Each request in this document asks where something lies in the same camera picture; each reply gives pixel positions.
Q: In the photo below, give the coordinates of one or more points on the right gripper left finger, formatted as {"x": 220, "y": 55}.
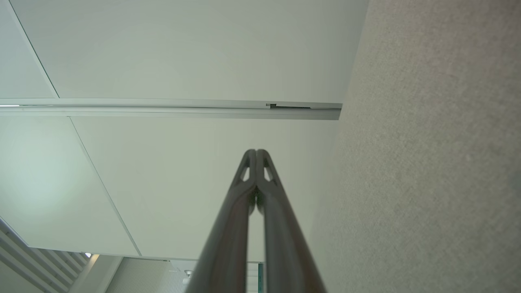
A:
{"x": 228, "y": 244}

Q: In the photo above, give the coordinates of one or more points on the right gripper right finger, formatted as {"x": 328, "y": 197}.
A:
{"x": 285, "y": 244}

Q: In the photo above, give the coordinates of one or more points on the grey partition post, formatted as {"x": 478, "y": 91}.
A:
{"x": 163, "y": 109}

